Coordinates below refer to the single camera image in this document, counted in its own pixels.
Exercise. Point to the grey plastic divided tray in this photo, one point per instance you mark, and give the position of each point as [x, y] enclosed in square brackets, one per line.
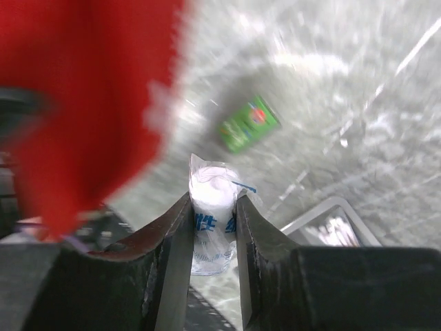
[304, 229]

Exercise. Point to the cotton swabs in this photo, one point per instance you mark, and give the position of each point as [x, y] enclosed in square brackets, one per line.
[337, 232]

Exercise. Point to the green medicine box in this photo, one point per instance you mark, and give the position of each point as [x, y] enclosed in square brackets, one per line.
[248, 125]

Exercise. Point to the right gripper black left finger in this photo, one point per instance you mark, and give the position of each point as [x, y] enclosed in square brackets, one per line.
[138, 283]

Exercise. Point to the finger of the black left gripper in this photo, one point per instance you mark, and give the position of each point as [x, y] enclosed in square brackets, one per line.
[25, 114]

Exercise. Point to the red first aid pouch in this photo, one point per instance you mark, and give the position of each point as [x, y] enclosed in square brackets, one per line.
[112, 68]

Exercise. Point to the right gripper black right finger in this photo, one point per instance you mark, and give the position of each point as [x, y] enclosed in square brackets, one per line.
[286, 286]

